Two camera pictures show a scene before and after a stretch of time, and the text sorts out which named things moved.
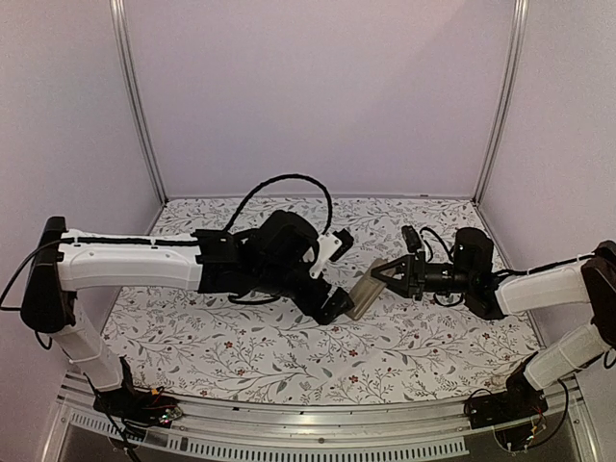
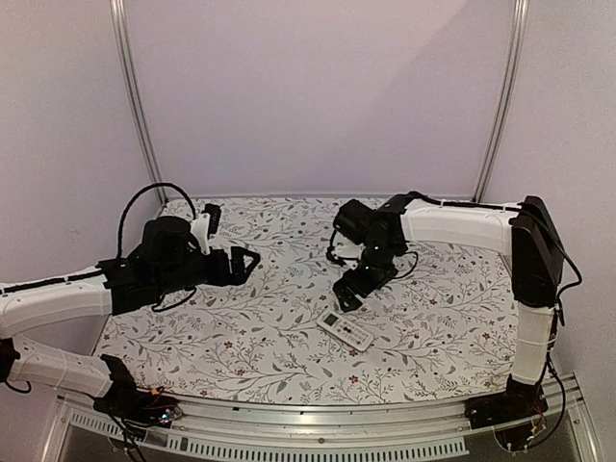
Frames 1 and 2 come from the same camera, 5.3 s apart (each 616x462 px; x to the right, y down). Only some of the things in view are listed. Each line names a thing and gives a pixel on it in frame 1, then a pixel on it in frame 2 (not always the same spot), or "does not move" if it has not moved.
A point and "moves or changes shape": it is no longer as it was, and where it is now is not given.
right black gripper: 416,274 to 362,281
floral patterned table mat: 202,347 does not move
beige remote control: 366,292 moves or changes shape
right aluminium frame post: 522,16 does not move
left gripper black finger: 337,304 to 238,266
